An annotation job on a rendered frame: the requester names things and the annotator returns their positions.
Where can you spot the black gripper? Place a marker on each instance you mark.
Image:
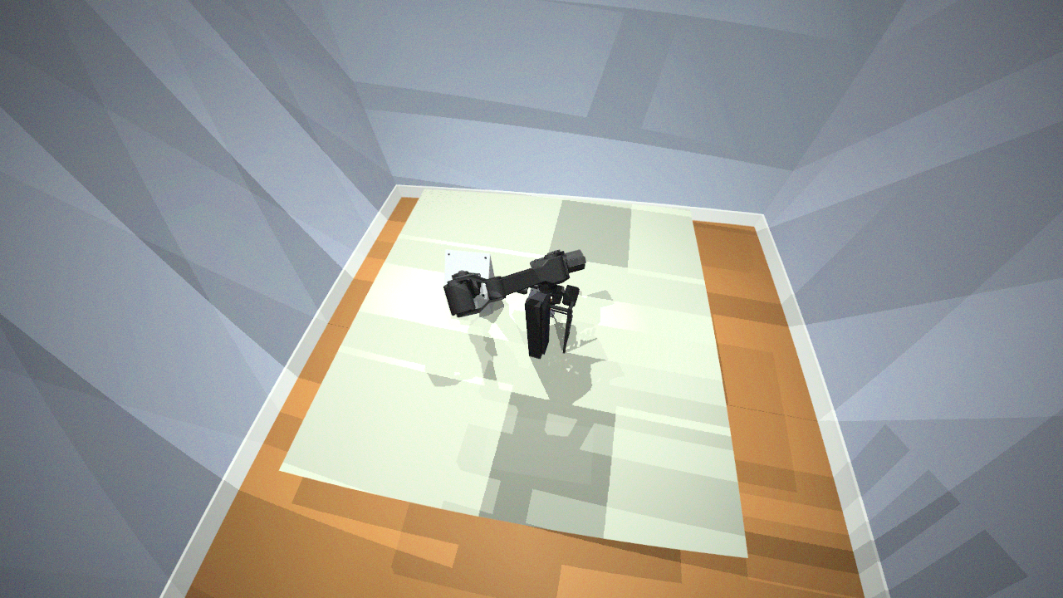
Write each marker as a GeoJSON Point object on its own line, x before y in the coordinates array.
{"type": "Point", "coordinates": [557, 292]}

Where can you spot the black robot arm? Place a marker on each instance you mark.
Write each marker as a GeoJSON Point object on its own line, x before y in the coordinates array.
{"type": "Point", "coordinates": [553, 268]}

